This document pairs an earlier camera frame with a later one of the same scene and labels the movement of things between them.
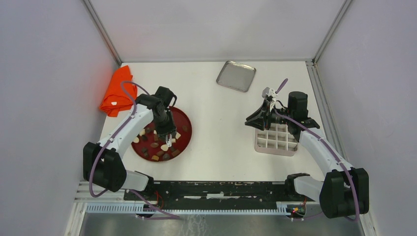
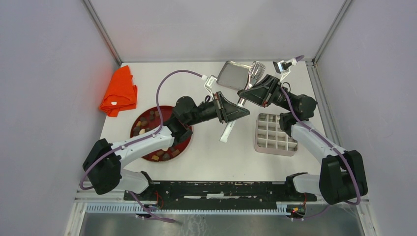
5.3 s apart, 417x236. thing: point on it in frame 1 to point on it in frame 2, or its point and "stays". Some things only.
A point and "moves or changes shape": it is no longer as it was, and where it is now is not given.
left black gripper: x=171 y=127 to x=230 y=112
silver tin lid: x=236 y=76 stays
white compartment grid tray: x=277 y=140 stays
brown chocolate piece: x=175 y=153 stays
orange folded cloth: x=117 y=99 stays
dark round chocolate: x=166 y=157 stays
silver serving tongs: x=168 y=141 moves or changes shape
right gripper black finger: x=257 y=123 to x=262 y=93
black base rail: x=215 y=195 stays
